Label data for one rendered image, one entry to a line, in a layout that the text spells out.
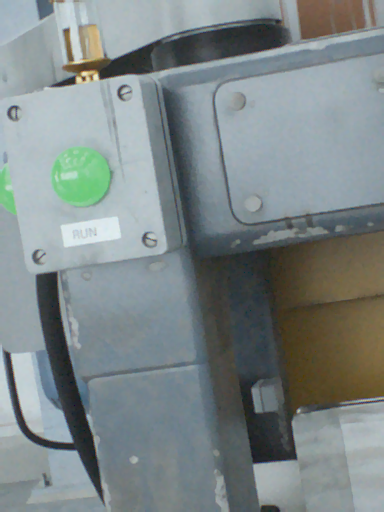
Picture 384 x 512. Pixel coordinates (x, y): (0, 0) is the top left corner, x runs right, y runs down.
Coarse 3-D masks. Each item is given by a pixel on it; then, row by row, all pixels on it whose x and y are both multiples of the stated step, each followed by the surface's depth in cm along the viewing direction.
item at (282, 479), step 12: (264, 468) 85; (276, 468) 85; (288, 468) 85; (264, 480) 85; (276, 480) 85; (288, 480) 85; (300, 480) 85; (264, 492) 85; (276, 492) 85; (288, 492) 85; (300, 492) 85; (264, 504) 85; (276, 504) 85; (288, 504) 85; (300, 504) 85
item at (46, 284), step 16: (48, 288) 71; (48, 304) 71; (48, 320) 71; (48, 336) 72; (64, 336) 72; (48, 352) 72; (64, 352) 72; (64, 368) 72; (64, 384) 72; (64, 400) 73; (80, 400) 73; (64, 416) 73; (80, 416) 73; (80, 432) 73; (80, 448) 74; (96, 464) 74; (96, 480) 74
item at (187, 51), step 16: (224, 32) 78; (240, 32) 78; (256, 32) 78; (272, 32) 79; (288, 32) 81; (160, 48) 80; (176, 48) 79; (192, 48) 78; (208, 48) 78; (224, 48) 78; (240, 48) 78; (256, 48) 78; (272, 48) 79; (160, 64) 80; (176, 64) 79; (192, 64) 78
